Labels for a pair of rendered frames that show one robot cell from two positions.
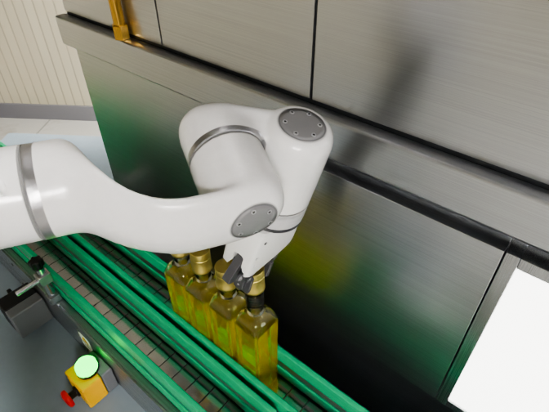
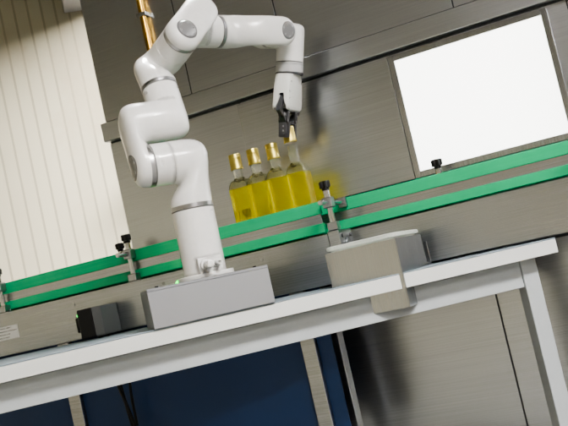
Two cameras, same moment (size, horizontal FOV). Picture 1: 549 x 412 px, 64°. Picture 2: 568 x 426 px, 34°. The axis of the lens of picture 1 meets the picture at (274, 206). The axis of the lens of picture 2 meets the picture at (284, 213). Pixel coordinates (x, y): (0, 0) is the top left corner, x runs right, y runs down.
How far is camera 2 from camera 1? 226 cm
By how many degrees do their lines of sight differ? 47
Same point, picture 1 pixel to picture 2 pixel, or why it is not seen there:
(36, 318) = (112, 319)
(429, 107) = (335, 30)
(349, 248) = (331, 117)
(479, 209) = (370, 50)
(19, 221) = (220, 24)
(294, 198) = (297, 49)
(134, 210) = (253, 18)
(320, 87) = not seen: hidden behind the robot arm
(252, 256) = (287, 88)
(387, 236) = (345, 92)
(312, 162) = (299, 30)
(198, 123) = not seen: hidden behind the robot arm
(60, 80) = not seen: outside the picture
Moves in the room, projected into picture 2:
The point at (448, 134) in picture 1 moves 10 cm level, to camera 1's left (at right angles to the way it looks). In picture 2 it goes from (346, 35) to (313, 40)
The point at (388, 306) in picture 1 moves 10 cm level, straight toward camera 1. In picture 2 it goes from (364, 136) to (363, 132)
